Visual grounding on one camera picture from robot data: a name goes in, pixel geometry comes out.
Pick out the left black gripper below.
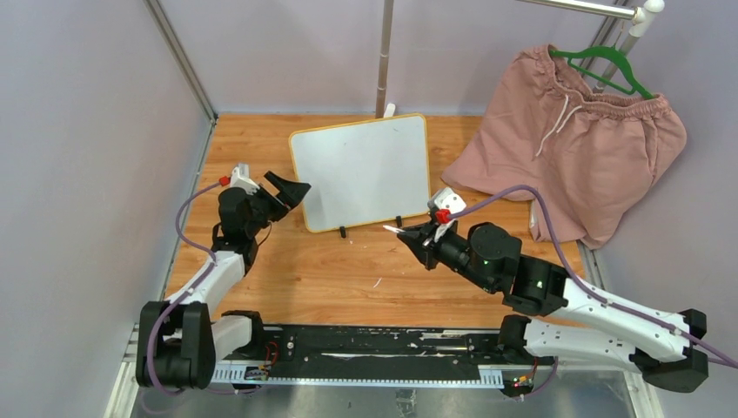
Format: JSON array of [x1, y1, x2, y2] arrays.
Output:
[[245, 172, 309, 238]]

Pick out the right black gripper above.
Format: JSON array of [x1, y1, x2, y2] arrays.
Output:
[[399, 219, 497, 293]]

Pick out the red white marker pen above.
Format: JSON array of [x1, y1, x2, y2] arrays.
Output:
[[383, 225, 405, 234]]

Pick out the yellow framed whiteboard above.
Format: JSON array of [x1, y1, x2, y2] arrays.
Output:
[[289, 113, 431, 233]]

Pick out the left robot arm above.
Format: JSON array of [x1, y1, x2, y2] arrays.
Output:
[[135, 164, 312, 396]]

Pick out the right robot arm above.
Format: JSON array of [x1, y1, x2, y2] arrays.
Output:
[[396, 222, 709, 393]]

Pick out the pink shorts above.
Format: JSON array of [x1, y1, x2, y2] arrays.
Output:
[[441, 44, 688, 248]]

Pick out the green clothes hanger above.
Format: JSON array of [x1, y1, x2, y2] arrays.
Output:
[[548, 45, 655, 100]]

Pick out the white metal clothes rack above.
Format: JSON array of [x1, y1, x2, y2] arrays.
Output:
[[374, 1, 664, 118]]

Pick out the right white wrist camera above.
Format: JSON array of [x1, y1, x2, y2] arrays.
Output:
[[428, 187, 466, 242]]

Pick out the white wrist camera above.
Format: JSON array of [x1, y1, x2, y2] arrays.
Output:
[[229, 163, 260, 195], [428, 187, 466, 242]]

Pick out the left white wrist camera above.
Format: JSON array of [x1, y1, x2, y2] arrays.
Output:
[[229, 163, 260, 195]]

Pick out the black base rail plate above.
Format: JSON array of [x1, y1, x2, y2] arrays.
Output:
[[124, 322, 641, 399]]

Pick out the grey aluminium corner post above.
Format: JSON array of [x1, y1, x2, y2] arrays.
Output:
[[143, 0, 218, 126]]

